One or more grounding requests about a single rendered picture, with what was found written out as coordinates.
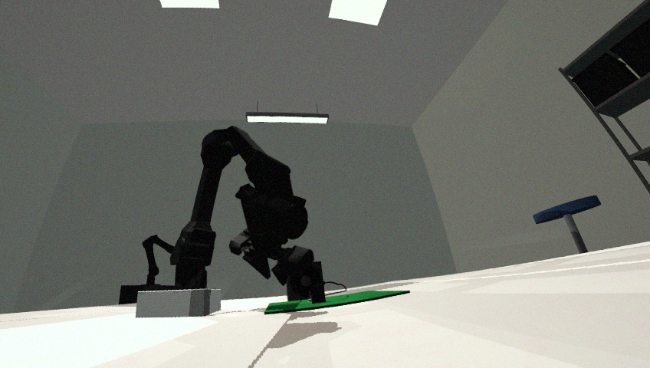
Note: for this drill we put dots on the green circuit board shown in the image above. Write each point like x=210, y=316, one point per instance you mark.
x=331, y=301

